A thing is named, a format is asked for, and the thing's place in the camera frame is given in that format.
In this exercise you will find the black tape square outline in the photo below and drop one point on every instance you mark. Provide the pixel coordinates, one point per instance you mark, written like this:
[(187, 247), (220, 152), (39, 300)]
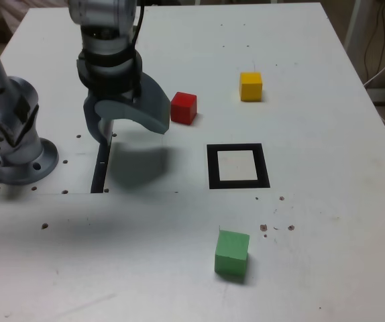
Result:
[(212, 167)]

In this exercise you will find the white frame post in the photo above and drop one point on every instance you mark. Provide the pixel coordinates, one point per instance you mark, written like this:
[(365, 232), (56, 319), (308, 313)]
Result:
[(353, 23)]

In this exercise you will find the pink striped cloth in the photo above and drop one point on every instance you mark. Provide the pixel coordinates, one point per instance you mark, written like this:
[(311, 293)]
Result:
[(9, 13)]

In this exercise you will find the grey box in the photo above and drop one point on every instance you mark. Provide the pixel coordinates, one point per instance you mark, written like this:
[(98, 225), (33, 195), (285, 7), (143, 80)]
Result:
[(380, 95)]

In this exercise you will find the red cube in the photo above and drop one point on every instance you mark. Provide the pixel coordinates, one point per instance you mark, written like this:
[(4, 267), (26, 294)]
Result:
[(182, 109)]

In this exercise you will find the black tape strip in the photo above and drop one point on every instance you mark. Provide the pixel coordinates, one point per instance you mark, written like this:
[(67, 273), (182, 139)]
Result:
[(98, 174)]

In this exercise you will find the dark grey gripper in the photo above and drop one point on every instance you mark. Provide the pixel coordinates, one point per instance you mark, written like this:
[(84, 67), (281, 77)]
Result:
[(112, 80)]

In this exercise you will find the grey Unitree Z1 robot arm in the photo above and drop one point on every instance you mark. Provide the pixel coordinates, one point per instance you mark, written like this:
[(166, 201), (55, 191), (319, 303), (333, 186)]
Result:
[(14, 100)]

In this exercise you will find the yellow cube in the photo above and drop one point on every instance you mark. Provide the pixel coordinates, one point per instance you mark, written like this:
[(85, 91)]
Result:
[(250, 89)]

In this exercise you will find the green cube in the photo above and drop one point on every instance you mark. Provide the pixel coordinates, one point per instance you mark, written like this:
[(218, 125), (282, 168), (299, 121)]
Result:
[(231, 258)]

